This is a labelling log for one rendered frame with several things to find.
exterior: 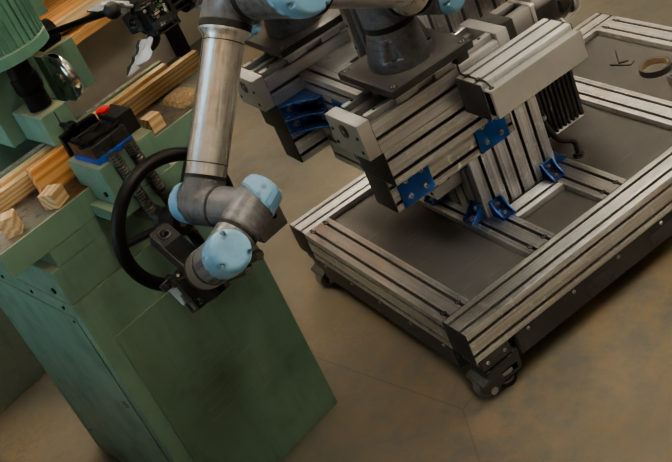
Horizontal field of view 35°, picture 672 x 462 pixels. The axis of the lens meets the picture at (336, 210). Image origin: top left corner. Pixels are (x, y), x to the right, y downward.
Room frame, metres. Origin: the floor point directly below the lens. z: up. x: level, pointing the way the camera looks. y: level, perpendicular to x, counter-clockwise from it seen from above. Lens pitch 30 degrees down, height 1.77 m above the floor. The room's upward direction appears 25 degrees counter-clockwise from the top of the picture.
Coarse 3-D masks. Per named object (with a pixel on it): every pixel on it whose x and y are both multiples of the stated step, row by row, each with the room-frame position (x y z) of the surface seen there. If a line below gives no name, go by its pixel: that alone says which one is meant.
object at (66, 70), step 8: (48, 56) 2.32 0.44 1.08; (56, 56) 2.31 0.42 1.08; (48, 64) 2.33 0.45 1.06; (56, 64) 2.30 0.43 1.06; (64, 64) 2.29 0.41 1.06; (56, 72) 2.32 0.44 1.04; (64, 72) 2.28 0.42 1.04; (72, 72) 2.28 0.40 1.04; (56, 80) 2.33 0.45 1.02; (64, 80) 2.30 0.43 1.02; (72, 80) 2.28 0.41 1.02; (80, 80) 2.29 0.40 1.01; (64, 88) 2.33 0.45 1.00; (72, 88) 2.28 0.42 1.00; (80, 88) 2.28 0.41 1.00; (64, 96) 2.34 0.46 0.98; (72, 96) 2.30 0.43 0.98; (80, 96) 2.29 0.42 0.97
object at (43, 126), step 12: (24, 108) 2.20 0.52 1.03; (48, 108) 2.13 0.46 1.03; (60, 108) 2.12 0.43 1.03; (24, 120) 2.17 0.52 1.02; (36, 120) 2.11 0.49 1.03; (48, 120) 2.10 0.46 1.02; (60, 120) 2.11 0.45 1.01; (24, 132) 2.20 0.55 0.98; (36, 132) 2.14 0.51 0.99; (48, 132) 2.09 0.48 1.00; (60, 132) 2.11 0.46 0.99; (48, 144) 2.12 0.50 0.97
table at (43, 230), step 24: (168, 120) 2.13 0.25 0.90; (168, 144) 2.09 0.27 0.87; (168, 168) 1.97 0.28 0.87; (72, 192) 1.99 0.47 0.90; (24, 216) 1.98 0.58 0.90; (48, 216) 1.93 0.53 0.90; (72, 216) 1.95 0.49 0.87; (0, 240) 1.92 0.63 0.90; (24, 240) 1.89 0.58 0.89; (48, 240) 1.91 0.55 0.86; (0, 264) 1.88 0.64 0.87; (24, 264) 1.88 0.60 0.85
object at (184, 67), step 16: (176, 64) 2.32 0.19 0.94; (192, 64) 2.34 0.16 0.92; (160, 80) 2.29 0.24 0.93; (176, 80) 2.31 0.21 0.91; (128, 96) 2.26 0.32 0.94; (144, 96) 2.26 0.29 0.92; (160, 96) 2.28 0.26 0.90; (0, 192) 2.06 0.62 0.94; (16, 192) 2.07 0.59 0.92; (0, 208) 2.04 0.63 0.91
